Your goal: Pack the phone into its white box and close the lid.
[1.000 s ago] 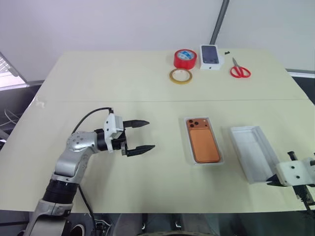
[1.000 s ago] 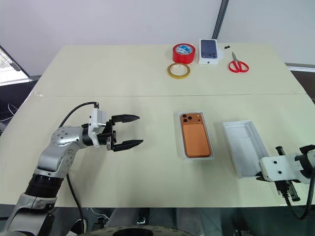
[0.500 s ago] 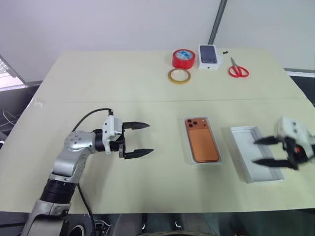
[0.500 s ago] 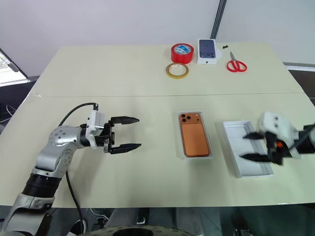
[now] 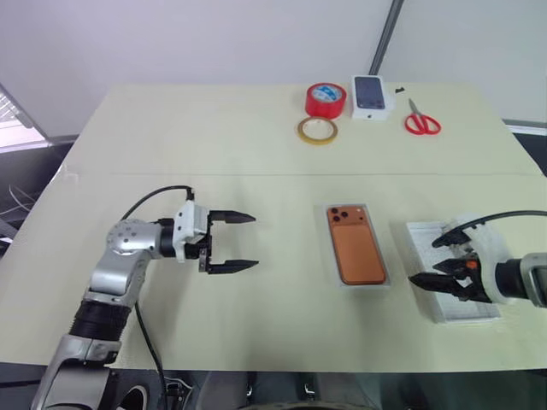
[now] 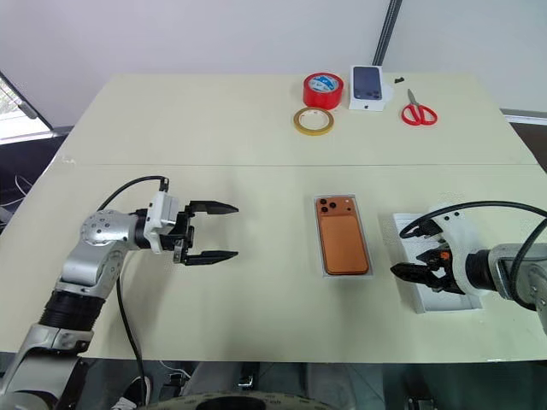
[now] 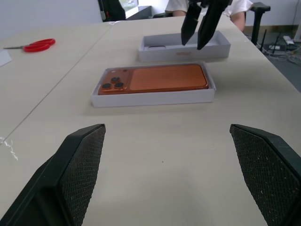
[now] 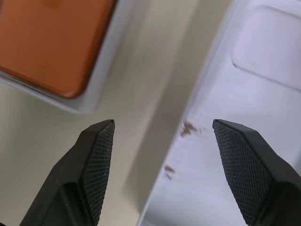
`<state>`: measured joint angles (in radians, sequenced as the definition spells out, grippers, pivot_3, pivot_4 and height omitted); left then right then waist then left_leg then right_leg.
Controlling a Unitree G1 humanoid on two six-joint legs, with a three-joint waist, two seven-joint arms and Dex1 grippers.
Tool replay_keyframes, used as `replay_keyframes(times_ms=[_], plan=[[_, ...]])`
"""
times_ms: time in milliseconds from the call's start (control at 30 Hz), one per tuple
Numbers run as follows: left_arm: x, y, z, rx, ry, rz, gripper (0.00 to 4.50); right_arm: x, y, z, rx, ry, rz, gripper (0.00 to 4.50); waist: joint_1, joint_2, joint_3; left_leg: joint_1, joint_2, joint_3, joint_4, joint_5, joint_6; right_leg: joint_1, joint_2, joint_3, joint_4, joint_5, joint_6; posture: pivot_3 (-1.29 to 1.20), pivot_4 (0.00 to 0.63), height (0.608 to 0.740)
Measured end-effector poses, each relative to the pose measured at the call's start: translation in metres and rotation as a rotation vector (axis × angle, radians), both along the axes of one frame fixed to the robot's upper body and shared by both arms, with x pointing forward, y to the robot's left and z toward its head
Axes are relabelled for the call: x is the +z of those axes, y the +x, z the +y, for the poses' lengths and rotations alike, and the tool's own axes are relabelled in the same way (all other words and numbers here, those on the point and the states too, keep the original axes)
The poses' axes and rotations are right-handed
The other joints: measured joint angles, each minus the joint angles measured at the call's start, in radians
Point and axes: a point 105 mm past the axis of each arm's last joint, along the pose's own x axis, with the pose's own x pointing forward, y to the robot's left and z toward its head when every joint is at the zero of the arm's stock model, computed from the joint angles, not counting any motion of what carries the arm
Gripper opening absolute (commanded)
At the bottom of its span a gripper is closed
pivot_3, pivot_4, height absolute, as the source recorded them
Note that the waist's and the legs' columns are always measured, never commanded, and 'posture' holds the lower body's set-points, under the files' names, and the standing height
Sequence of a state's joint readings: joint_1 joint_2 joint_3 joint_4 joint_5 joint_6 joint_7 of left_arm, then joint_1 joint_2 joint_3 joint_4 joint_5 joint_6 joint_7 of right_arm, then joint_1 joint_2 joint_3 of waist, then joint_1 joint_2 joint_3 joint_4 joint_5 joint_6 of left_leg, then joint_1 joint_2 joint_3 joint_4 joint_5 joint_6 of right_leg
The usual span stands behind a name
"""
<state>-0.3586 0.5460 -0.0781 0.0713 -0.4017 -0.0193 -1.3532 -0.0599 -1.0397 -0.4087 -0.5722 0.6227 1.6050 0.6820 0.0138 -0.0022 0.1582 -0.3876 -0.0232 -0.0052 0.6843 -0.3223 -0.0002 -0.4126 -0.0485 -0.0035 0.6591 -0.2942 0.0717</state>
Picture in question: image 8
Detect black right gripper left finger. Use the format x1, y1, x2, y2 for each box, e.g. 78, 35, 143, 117
18, 119, 116, 226

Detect orange smartphone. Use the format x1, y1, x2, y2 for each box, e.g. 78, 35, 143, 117
0, 0, 118, 100

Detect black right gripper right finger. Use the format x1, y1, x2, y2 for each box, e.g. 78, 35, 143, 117
212, 118, 301, 226

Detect white plastic box tray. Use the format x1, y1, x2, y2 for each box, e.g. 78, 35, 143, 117
137, 0, 301, 226

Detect white box bottom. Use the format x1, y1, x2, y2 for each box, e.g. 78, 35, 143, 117
0, 0, 140, 116

